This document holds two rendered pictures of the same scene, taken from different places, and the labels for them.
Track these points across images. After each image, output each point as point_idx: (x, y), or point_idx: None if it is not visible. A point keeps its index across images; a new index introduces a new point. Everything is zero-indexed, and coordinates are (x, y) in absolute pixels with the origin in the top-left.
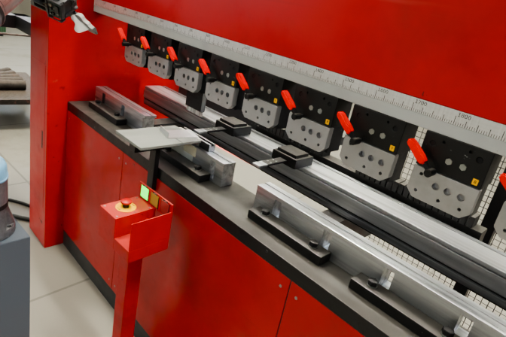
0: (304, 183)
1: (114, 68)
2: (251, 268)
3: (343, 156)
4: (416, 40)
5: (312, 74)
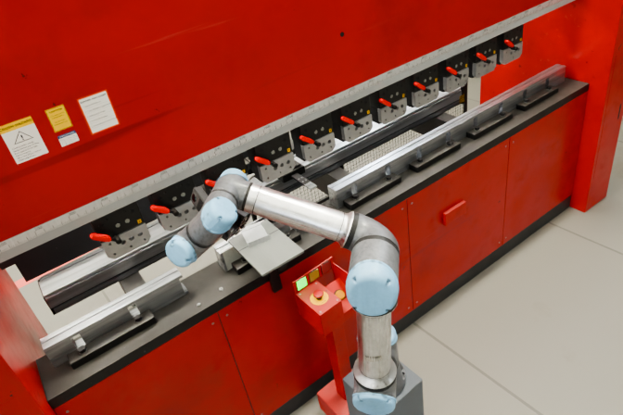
0: (306, 176)
1: (9, 320)
2: (383, 224)
3: (384, 120)
4: (395, 38)
5: (349, 94)
